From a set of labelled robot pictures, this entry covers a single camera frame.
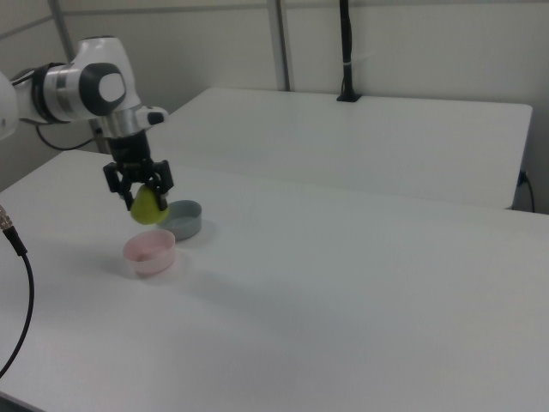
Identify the pink plastic bowl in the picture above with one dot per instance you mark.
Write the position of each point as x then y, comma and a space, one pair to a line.
154, 257

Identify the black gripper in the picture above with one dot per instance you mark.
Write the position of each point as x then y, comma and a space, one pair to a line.
128, 154

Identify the black pole with clamp base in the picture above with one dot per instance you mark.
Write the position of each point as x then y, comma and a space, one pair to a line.
346, 51

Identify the green pear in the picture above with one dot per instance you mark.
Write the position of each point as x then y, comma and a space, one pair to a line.
148, 210

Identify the grey plastic bowl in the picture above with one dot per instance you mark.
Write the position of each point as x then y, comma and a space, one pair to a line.
188, 223

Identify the white partition post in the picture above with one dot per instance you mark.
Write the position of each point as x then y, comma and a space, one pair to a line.
62, 30
281, 43

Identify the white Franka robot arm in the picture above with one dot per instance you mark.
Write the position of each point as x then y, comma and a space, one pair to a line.
103, 64

